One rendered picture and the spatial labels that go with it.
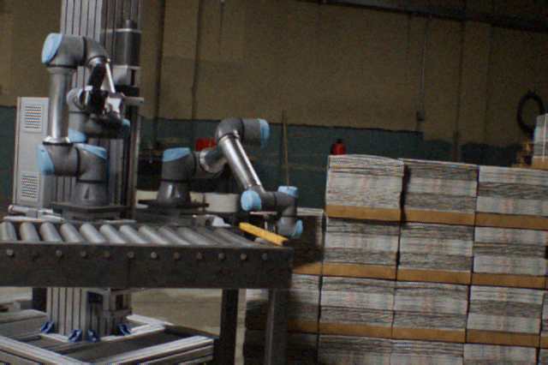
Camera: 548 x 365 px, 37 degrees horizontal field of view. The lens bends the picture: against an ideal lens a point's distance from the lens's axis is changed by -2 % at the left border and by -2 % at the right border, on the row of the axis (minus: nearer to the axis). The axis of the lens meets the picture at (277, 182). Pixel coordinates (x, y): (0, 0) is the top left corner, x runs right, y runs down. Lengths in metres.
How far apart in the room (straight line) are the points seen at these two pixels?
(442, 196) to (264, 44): 7.11
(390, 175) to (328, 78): 7.29
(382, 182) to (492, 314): 0.67
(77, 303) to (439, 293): 1.49
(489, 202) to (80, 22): 1.82
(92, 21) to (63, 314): 1.24
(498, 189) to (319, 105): 7.23
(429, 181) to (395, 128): 7.60
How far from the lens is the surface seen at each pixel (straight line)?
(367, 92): 10.64
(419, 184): 3.22
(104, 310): 3.54
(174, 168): 3.57
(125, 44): 3.48
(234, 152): 3.14
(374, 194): 3.18
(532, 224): 3.30
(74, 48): 3.20
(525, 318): 3.35
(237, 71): 10.04
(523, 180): 3.29
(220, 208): 9.33
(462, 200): 3.24
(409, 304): 3.26
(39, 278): 2.30
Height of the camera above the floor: 1.12
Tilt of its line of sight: 3 degrees down
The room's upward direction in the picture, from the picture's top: 4 degrees clockwise
